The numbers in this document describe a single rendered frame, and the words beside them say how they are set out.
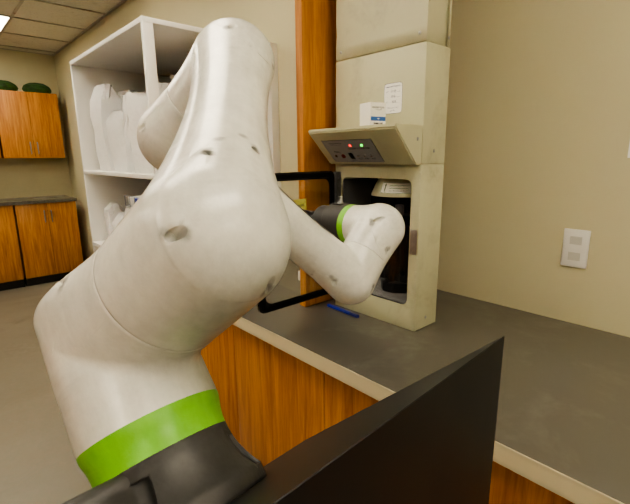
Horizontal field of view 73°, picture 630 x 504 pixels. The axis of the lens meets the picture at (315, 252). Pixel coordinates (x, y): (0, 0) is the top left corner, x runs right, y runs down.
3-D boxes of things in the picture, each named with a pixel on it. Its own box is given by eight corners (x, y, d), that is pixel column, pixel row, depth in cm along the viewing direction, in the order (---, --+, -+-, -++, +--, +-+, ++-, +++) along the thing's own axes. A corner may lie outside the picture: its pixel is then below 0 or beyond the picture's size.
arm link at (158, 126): (152, 93, 63) (177, 73, 73) (110, 152, 68) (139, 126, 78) (249, 173, 69) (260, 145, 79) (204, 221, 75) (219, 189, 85)
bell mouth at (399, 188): (394, 191, 143) (395, 174, 142) (441, 194, 130) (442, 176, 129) (359, 195, 132) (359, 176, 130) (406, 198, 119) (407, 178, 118)
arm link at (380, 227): (421, 226, 94) (400, 194, 87) (395, 273, 90) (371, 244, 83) (372, 219, 104) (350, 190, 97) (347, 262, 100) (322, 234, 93)
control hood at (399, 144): (334, 163, 136) (335, 131, 133) (422, 164, 112) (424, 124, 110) (307, 164, 128) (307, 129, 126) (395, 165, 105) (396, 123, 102)
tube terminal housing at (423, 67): (381, 288, 162) (387, 72, 145) (459, 310, 139) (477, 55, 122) (334, 304, 146) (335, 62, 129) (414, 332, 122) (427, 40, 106)
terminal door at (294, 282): (334, 292, 143) (334, 170, 134) (259, 315, 123) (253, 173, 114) (332, 291, 143) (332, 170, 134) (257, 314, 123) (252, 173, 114)
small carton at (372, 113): (374, 127, 118) (374, 104, 117) (385, 126, 114) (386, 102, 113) (359, 127, 116) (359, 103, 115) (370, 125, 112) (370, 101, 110)
